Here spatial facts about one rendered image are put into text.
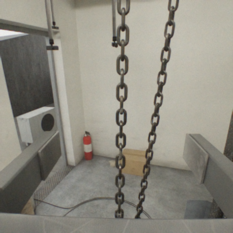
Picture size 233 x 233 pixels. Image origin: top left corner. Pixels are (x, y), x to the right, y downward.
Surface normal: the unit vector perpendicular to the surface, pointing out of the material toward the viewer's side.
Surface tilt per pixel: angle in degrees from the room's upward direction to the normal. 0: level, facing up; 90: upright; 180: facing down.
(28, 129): 90
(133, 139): 90
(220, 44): 90
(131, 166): 90
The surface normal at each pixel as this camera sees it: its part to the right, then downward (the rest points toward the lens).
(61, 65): -0.33, 0.31
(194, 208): -0.12, 0.32
